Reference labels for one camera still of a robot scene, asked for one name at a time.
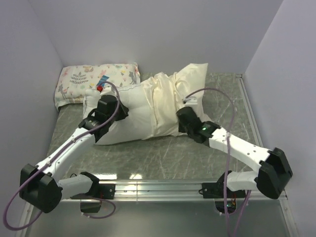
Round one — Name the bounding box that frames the white pillow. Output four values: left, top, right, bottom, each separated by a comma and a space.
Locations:
81, 82, 158, 146

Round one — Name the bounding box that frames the cream pillowcase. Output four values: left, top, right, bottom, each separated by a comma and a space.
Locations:
141, 63, 208, 139

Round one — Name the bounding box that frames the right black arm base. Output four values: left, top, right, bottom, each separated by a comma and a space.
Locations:
201, 181, 247, 214

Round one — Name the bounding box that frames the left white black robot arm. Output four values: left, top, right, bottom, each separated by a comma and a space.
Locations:
19, 95, 129, 213

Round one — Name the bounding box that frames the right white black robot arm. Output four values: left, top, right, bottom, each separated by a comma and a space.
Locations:
176, 107, 293, 199

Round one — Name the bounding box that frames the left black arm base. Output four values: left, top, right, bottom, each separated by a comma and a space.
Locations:
79, 184, 116, 219

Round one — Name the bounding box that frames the animal print patterned pillow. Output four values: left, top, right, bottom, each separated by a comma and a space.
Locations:
54, 62, 140, 109

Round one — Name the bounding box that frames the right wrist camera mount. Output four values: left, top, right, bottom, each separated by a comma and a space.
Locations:
183, 96, 198, 105

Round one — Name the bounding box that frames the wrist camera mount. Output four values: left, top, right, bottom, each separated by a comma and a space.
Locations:
96, 76, 109, 92
183, 96, 198, 105

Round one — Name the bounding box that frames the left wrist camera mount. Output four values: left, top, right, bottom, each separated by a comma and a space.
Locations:
96, 76, 109, 92

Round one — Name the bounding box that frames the aluminium right side rail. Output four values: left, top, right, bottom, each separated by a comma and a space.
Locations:
236, 74, 264, 147

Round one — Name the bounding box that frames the aluminium rail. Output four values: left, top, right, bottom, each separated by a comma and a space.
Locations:
236, 74, 264, 147
26, 180, 288, 202

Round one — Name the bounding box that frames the aluminium front rail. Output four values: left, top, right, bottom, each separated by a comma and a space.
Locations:
26, 180, 288, 202

